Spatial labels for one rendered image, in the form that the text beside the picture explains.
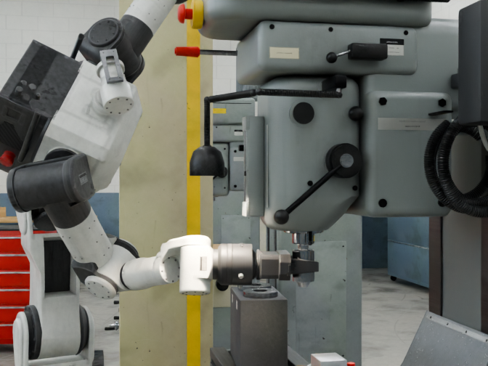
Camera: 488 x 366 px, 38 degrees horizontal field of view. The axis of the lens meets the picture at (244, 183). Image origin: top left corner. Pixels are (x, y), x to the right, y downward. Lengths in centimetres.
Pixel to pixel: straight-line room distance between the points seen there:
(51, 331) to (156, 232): 136
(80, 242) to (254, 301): 46
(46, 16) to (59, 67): 904
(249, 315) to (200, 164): 50
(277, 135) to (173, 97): 182
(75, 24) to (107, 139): 912
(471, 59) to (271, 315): 82
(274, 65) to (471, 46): 37
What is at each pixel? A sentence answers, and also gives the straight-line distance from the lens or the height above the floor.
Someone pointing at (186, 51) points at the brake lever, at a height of 170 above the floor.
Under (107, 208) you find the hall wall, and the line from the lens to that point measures 1046.
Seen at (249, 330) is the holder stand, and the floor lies 104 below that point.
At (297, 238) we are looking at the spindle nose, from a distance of 151.
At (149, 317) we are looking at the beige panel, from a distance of 325.
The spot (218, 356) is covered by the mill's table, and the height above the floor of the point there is 93.
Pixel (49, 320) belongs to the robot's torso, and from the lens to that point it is 192.
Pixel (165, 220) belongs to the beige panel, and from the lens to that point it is 320.
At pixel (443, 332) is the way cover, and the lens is 174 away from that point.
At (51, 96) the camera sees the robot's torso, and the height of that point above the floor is 160.
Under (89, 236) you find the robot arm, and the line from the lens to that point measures 160.
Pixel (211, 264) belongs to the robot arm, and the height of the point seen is 124.
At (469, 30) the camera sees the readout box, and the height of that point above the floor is 168.
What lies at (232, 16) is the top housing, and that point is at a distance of 141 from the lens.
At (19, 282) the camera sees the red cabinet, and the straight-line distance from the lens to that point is 602.
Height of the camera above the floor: 142
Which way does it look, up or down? level
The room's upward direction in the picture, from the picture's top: straight up
